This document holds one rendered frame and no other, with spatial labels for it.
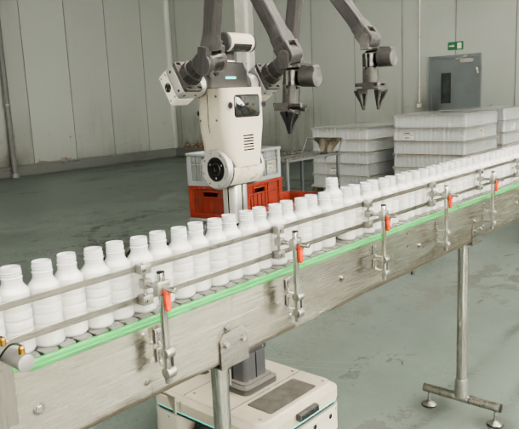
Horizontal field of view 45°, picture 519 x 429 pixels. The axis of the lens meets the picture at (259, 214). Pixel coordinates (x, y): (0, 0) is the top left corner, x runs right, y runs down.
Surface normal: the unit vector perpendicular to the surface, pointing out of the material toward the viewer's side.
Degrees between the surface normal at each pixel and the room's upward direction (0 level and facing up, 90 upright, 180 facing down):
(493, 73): 90
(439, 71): 90
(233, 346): 90
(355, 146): 90
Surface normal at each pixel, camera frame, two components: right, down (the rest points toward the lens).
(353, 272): 0.75, 0.08
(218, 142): -0.64, 0.35
